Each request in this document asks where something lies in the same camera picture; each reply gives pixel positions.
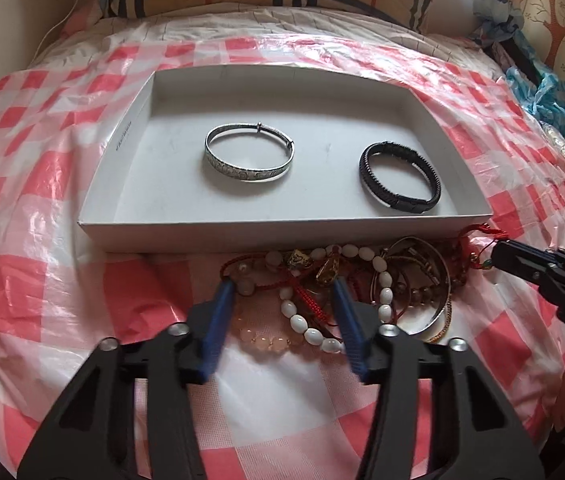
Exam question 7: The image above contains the red cord knotted bracelet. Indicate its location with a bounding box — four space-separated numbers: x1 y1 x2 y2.
454 222 511 273

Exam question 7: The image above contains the red string pink bead bracelet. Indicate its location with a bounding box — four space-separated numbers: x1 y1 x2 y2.
219 251 343 319

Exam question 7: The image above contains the white oval bead bracelet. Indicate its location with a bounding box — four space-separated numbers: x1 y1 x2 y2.
278 242 396 356

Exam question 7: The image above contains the silver wide bangle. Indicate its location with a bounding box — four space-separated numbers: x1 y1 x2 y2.
369 236 452 344

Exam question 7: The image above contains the red white checkered plastic sheet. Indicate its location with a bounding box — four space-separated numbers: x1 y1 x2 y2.
0 34 565 479

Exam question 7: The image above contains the gold charm pendant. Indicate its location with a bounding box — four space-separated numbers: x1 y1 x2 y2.
286 249 313 270

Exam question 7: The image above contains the silver engraved bangle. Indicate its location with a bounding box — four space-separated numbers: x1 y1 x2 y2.
203 122 296 182

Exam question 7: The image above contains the white shallow cardboard box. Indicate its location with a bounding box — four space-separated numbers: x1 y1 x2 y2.
77 65 492 254

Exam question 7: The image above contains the gold chain bracelet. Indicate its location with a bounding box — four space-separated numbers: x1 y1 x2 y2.
419 288 454 345

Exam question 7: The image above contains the brown wooden bead bracelet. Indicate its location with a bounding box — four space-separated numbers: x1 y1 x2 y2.
396 238 479 311

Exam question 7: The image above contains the black braided leather bracelet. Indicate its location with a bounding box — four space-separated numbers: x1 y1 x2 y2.
358 140 443 216

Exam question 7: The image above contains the pink round bead bracelet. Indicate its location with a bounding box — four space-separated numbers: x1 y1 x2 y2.
231 251 307 356

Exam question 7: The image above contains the white charging cable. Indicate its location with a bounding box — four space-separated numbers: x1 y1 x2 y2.
32 0 88 61

